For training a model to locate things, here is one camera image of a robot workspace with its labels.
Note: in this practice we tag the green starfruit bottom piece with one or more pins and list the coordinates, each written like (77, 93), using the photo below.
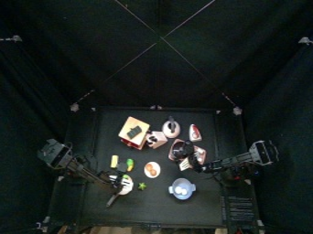
(142, 186)

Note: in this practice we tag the green starfruit piece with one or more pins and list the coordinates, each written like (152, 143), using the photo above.
(126, 176)
(142, 186)

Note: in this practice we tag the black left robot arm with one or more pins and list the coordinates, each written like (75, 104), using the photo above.
(65, 160)

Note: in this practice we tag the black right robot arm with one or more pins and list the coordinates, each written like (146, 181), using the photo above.
(244, 159)

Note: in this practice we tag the green starfruit top piece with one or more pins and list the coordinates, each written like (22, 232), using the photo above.
(126, 176)

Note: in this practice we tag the white toy spatula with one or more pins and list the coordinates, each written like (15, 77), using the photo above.
(185, 165)

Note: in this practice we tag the white toy plate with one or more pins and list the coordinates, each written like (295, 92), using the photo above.
(128, 189)

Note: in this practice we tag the pink toy cooktop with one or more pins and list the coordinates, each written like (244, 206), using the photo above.
(201, 154)

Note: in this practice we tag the green yellow toy fruit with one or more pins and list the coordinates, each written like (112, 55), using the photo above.
(130, 164)

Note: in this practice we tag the yellow toy corn piece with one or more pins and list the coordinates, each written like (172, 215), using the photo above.
(114, 161)

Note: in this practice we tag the white plate with fried eggs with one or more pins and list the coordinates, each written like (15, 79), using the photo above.
(152, 169)

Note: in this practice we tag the white red toy iron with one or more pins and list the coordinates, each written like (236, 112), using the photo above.
(195, 133)

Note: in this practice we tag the blue bowl with eggs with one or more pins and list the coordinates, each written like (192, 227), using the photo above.
(183, 189)

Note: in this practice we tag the pink toy toaster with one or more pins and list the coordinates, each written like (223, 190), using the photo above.
(157, 139)

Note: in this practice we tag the white pink toy kettle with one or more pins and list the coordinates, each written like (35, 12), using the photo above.
(172, 128)

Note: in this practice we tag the wooden toy stove box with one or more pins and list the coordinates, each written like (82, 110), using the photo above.
(134, 132)

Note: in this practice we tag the white printed label sheet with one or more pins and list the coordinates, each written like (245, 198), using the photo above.
(240, 208)

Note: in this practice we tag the grey frame corner bracket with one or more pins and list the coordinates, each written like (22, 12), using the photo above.
(237, 110)
(74, 107)

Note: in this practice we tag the grey frame middle bracket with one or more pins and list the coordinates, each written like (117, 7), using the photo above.
(156, 107)

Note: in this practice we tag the metal frame clamp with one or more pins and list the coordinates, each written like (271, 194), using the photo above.
(306, 40)
(14, 38)

